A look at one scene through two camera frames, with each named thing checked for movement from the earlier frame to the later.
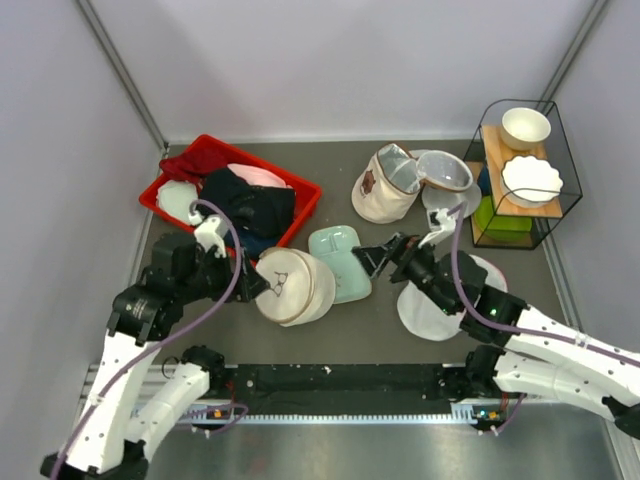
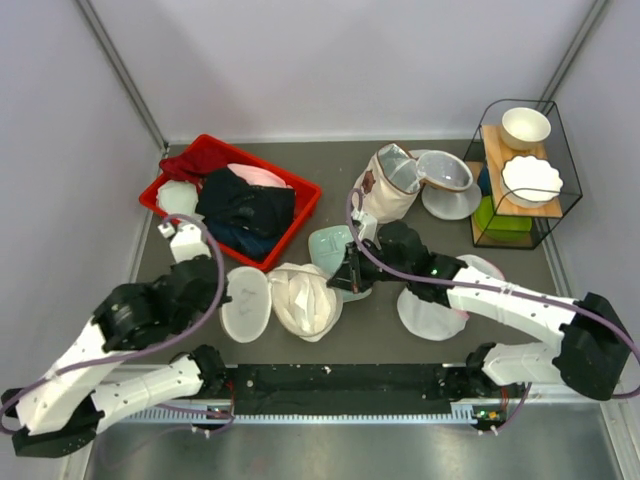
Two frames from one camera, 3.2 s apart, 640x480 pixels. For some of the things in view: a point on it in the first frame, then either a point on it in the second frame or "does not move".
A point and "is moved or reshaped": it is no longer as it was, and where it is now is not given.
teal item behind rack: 484,180 does not move
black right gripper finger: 372,257 → 343,277
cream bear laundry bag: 387,186 does not move
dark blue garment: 262,215 does not move
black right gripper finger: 403,247 → 362,269
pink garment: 257,177 does not move
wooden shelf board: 497,154 does not move
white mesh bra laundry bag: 301,288 is moved or reshaped
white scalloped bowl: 529,181 does not move
